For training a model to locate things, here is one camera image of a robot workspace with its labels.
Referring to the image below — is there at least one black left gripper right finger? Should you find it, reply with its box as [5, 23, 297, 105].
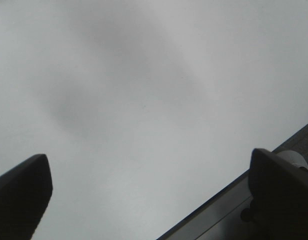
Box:
[248, 148, 308, 240]

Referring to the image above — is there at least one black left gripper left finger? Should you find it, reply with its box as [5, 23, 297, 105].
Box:
[0, 154, 53, 240]

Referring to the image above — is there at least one white round table foot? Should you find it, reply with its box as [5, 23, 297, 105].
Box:
[276, 150, 308, 172]

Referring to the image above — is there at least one grey table edge frame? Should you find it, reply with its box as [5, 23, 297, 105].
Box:
[156, 142, 308, 240]

